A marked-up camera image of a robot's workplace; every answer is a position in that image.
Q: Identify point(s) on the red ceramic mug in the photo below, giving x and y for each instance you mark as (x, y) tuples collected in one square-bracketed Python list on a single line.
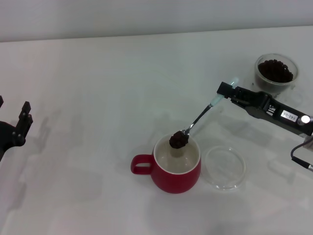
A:
[(176, 181)]

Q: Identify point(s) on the coffee beans heap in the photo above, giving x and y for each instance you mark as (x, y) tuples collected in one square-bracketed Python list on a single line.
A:
[(275, 71)]

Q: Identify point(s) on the small clear glass dish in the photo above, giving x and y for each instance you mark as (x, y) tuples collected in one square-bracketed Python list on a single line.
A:
[(227, 169)]

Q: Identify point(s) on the clear glass saucer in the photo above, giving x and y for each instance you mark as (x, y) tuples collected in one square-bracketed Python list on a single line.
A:
[(251, 85)]

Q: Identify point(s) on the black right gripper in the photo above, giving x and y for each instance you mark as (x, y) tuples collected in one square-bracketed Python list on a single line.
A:
[(274, 111)]

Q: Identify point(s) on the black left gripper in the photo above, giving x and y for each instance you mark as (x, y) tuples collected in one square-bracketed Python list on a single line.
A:
[(6, 135)]

